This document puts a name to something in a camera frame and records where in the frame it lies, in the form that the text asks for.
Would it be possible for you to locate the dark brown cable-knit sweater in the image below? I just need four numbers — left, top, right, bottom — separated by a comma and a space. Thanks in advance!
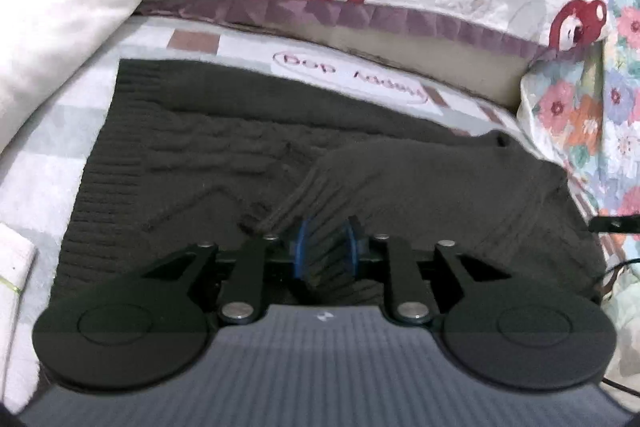
52, 58, 608, 308

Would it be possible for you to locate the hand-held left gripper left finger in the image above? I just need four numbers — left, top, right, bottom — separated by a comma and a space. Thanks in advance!
142, 217, 313, 325

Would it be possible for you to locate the black cable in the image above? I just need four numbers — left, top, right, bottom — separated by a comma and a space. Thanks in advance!
600, 376, 640, 395
594, 257, 640, 303

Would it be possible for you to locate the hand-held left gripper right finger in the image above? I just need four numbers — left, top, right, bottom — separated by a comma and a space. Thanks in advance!
347, 216, 497, 325

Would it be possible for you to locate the white folded garment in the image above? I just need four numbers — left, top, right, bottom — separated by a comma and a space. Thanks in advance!
0, 221, 40, 415

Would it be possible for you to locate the floral blanket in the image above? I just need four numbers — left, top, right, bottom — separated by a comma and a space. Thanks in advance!
520, 0, 640, 308

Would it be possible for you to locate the beige bed side panel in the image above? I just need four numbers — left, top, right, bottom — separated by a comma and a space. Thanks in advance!
280, 19, 531, 108

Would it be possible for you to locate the white cloth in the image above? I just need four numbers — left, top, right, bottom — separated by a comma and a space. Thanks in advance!
0, 0, 163, 155

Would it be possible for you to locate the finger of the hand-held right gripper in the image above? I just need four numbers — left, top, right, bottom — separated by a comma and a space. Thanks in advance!
589, 215, 640, 234

